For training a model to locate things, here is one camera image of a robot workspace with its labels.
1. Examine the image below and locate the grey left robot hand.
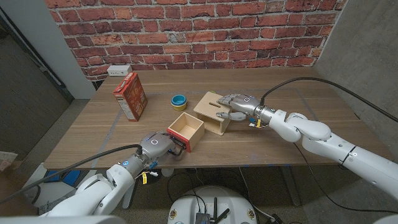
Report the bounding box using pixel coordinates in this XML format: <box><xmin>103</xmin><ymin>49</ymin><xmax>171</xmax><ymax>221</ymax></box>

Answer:
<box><xmin>138</xmin><ymin>131</ymin><xmax>187</xmax><ymax>163</ymax></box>

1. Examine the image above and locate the black antenna module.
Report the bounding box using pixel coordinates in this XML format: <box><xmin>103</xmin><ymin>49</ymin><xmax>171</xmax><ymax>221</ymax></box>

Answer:
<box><xmin>195</xmin><ymin>197</ymin><xmax>231</xmax><ymax>224</ymax></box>

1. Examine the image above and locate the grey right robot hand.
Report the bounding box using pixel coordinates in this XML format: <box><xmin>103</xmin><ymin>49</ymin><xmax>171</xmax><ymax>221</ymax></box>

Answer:
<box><xmin>216</xmin><ymin>93</ymin><xmax>261</xmax><ymax>122</ymax></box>

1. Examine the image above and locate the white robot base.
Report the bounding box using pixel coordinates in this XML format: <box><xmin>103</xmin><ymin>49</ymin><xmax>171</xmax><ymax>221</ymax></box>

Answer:
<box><xmin>167</xmin><ymin>185</ymin><xmax>258</xmax><ymax>224</ymax></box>

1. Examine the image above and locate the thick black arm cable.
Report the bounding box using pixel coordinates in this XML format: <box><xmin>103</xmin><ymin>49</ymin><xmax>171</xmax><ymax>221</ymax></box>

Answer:
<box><xmin>259</xmin><ymin>77</ymin><xmax>398</xmax><ymax>123</ymax></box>
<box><xmin>0</xmin><ymin>144</ymin><xmax>143</xmax><ymax>205</ymax></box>

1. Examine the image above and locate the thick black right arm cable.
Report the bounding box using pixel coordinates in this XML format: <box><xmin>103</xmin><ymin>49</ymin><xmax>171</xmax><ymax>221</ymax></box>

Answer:
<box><xmin>259</xmin><ymin>77</ymin><xmax>398</xmax><ymax>123</ymax></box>

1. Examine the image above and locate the white table leg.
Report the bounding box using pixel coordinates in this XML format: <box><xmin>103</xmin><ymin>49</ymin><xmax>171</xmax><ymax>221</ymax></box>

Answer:
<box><xmin>122</xmin><ymin>183</ymin><xmax>137</xmax><ymax>210</ymax></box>

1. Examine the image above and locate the red brick printed backdrop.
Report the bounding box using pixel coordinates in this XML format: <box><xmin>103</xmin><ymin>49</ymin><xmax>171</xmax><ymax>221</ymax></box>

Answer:
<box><xmin>45</xmin><ymin>0</ymin><xmax>348</xmax><ymax>82</ymax></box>

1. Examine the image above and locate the thin black floor cable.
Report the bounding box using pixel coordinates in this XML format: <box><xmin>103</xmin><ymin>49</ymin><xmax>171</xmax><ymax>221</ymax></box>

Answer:
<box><xmin>294</xmin><ymin>142</ymin><xmax>398</xmax><ymax>214</ymax></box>

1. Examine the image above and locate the white robot torso edge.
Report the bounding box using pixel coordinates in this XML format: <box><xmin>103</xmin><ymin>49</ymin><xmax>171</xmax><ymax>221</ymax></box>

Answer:
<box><xmin>0</xmin><ymin>215</ymin><xmax>127</xmax><ymax>224</ymax></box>

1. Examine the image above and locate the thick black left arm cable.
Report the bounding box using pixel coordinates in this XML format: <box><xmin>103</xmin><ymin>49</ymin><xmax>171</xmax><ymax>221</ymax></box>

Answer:
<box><xmin>0</xmin><ymin>144</ymin><xmax>143</xmax><ymax>205</ymax></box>

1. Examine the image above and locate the grey table leg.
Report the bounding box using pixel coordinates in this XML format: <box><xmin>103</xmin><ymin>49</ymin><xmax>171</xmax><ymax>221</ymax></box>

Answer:
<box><xmin>279</xmin><ymin>166</ymin><xmax>302</xmax><ymax>207</ymax></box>

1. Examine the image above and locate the wooden box with slot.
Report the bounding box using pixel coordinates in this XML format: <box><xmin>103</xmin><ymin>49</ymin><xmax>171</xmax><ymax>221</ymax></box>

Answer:
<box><xmin>193</xmin><ymin>91</ymin><xmax>233</xmax><ymax>136</ymax></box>

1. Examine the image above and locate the blue and yellow bowl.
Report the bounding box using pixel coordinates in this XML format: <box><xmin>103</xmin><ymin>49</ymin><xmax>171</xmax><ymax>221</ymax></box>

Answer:
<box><xmin>170</xmin><ymin>94</ymin><xmax>188</xmax><ymax>112</ymax></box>

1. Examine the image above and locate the red-fronted wooden drawer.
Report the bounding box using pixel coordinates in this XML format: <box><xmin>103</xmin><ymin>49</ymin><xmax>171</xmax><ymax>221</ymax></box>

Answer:
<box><xmin>167</xmin><ymin>111</ymin><xmax>205</xmax><ymax>157</ymax></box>

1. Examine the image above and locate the red cracker package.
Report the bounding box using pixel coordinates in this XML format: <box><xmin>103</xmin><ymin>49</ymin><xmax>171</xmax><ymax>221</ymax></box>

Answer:
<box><xmin>113</xmin><ymin>72</ymin><xmax>149</xmax><ymax>122</ymax></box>

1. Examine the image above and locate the white power outlet strip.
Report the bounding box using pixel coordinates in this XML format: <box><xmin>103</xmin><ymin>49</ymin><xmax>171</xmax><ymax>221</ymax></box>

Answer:
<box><xmin>107</xmin><ymin>64</ymin><xmax>133</xmax><ymax>77</ymax></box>

